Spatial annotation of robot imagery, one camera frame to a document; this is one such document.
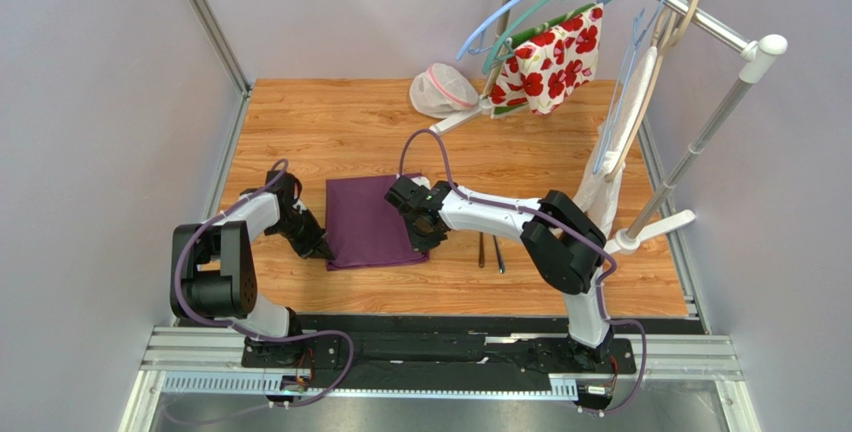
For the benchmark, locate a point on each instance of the red poppy floral cloth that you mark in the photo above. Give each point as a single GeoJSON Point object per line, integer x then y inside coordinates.
{"type": "Point", "coordinates": [547, 68]}

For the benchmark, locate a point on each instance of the light blue plastic hanger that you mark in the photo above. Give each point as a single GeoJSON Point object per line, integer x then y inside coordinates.
{"type": "Point", "coordinates": [501, 23]}

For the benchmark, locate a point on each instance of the purple cloth napkin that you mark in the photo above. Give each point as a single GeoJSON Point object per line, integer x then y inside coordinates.
{"type": "Point", "coordinates": [363, 229]}

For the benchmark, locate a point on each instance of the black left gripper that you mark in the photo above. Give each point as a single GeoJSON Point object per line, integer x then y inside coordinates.
{"type": "Point", "coordinates": [314, 245]}

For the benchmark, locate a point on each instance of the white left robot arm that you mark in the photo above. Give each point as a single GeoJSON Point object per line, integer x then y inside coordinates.
{"type": "Point", "coordinates": [213, 278]}

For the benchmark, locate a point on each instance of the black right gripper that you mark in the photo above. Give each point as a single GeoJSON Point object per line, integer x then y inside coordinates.
{"type": "Point", "coordinates": [421, 230]}

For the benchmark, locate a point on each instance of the white towel on hanger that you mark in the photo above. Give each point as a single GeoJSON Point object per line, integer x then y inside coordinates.
{"type": "Point", "coordinates": [599, 189]}

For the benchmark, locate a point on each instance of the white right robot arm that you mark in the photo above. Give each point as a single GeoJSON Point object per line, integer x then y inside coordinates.
{"type": "Point", "coordinates": [564, 244]}

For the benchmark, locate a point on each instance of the blue thin wire hanger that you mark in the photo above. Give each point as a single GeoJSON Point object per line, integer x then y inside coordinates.
{"type": "Point", "coordinates": [640, 27]}

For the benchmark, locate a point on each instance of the metal clothes rack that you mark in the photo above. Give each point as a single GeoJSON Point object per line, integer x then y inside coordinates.
{"type": "Point", "coordinates": [750, 187]}

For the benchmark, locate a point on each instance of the white mesh laundry bag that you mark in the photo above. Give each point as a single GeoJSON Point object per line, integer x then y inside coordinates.
{"type": "Point", "coordinates": [440, 91]}

